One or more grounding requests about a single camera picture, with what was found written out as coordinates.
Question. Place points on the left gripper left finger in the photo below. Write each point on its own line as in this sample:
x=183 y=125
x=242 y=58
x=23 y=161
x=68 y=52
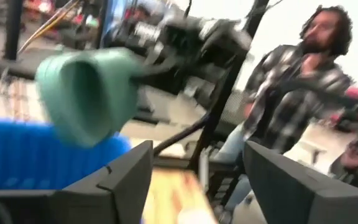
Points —
x=104 y=196

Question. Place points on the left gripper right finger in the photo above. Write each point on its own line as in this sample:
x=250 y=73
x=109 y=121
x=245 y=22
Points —
x=291 y=196

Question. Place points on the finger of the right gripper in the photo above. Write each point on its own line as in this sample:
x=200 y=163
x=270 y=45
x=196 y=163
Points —
x=154 y=67

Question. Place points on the green foam slide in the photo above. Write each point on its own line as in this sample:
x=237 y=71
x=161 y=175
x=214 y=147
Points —
x=89 y=99

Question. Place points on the blue plastic bin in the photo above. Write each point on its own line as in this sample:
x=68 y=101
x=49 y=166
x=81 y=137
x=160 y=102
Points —
x=26 y=155

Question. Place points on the black metal pole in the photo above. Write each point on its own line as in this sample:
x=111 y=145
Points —
x=225 y=93

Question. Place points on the person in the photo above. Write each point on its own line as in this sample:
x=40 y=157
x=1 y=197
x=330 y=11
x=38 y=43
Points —
x=294 y=93

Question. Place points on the black aluminium frame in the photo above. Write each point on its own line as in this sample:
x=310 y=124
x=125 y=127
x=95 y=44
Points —
x=179 y=137

